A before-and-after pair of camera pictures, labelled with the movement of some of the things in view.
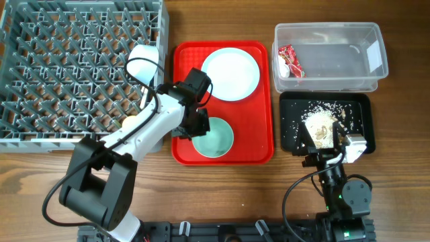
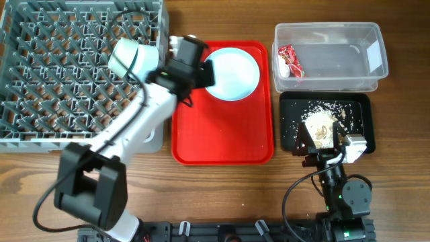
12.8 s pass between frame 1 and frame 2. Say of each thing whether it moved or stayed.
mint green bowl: moved
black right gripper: stayed
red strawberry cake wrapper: stayed
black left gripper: moved
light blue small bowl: stayed
